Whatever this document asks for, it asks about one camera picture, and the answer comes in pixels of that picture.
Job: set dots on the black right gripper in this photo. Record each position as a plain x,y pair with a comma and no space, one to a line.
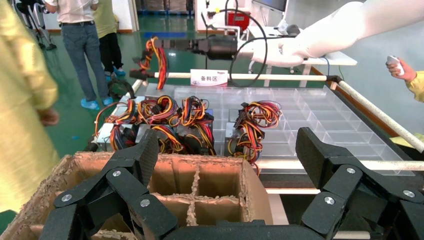
220,47

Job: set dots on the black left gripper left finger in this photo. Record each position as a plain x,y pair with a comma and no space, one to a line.
109,195

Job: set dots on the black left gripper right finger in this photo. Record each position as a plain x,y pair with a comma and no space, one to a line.
357,185

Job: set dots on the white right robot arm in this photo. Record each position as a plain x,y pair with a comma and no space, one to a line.
331,36

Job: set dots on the white foam-wrapped pipe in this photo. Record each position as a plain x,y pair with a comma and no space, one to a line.
331,165
138,86
381,116
275,76

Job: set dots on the black pipe joint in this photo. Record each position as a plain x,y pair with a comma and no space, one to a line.
140,74
334,79

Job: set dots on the white label sign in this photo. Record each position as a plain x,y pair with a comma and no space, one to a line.
208,78

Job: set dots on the person in black trousers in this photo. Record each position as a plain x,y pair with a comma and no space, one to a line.
111,43

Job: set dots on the red box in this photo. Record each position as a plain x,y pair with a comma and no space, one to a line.
238,20

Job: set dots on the clear acrylic divided tray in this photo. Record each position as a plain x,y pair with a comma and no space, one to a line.
314,119

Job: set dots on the person in blue jeans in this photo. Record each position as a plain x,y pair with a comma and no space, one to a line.
82,49

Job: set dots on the computer monitor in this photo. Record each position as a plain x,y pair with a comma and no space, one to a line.
271,4

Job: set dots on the brown cardboard divider box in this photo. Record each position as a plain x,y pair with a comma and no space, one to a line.
215,180

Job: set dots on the person in yellow coat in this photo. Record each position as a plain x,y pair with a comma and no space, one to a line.
20,99
415,84

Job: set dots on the white handheld remote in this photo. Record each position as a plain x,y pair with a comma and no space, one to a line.
394,61

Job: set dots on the black tripod stand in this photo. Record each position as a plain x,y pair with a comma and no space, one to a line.
39,30

